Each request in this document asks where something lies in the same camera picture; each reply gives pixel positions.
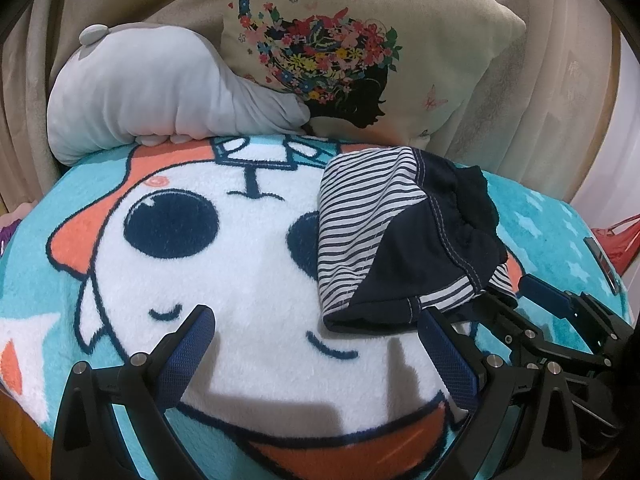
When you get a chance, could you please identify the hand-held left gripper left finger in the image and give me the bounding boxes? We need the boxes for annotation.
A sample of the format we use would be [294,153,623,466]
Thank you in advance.
[50,304,218,480]

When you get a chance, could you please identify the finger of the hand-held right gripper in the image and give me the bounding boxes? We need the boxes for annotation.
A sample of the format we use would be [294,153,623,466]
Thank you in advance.
[517,274,633,357]
[470,290,557,367]

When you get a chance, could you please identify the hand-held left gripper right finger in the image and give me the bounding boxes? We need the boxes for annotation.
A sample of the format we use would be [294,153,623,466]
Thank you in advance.
[416,305,584,480]

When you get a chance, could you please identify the navy striped pants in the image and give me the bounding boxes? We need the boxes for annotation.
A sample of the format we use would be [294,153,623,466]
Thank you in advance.
[316,146,521,333]

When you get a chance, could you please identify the red plastic bag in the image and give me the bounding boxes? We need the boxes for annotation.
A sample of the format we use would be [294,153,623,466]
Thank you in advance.
[590,212,640,276]

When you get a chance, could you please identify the cartoon printed fleece blanket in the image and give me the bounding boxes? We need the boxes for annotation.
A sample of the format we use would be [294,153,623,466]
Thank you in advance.
[0,135,636,480]

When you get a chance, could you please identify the grey plush toy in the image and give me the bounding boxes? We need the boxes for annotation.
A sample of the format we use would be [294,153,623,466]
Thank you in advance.
[47,22,311,167]

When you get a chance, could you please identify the floral print cushion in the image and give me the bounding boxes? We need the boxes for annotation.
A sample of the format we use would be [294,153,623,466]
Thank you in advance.
[220,0,528,148]

